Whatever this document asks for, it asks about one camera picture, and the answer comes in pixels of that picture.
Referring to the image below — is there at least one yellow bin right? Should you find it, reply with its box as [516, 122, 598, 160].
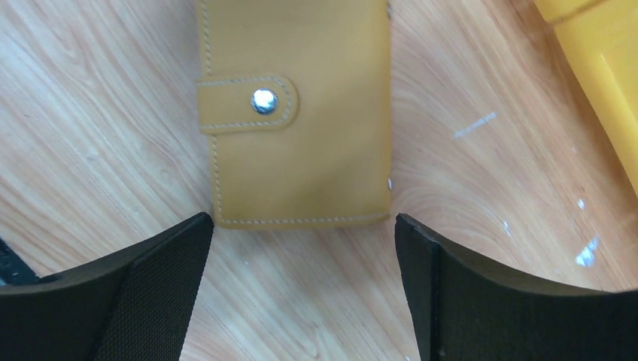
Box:
[533, 0, 637, 190]

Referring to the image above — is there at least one yellow leather card holder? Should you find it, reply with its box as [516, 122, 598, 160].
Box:
[196, 1, 392, 229]

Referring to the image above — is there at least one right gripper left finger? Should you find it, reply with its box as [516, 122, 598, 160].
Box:
[1, 212, 214, 360]

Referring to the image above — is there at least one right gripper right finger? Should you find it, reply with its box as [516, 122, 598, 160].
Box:
[395, 214, 637, 360]

